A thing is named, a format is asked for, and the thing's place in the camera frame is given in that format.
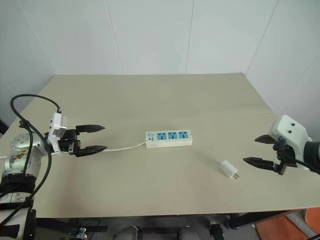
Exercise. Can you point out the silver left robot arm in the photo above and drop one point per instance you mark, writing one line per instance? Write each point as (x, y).
(15, 160)

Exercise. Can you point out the white power strip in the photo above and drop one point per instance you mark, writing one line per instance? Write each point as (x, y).
(170, 140)

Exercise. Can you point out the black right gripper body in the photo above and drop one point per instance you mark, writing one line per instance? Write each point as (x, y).
(283, 156)

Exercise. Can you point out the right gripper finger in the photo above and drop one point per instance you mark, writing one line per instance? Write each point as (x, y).
(264, 139)
(260, 163)

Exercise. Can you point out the white plug adapter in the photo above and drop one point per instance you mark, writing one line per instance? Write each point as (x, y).
(228, 169)

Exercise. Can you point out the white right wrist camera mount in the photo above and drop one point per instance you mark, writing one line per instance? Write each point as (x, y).
(290, 132)

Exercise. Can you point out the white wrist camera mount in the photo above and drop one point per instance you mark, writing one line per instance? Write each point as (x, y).
(56, 125)
(290, 132)

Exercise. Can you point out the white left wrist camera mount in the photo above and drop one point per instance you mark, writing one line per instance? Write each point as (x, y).
(56, 125)

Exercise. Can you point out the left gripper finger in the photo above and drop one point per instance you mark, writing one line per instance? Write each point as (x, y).
(90, 128)
(91, 151)

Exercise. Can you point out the silver metal clamp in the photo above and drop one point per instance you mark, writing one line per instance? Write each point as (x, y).
(82, 232)

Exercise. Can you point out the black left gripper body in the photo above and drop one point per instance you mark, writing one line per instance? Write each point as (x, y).
(67, 143)

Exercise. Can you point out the dark grey rounded shape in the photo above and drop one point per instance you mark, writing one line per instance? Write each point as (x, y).
(128, 233)

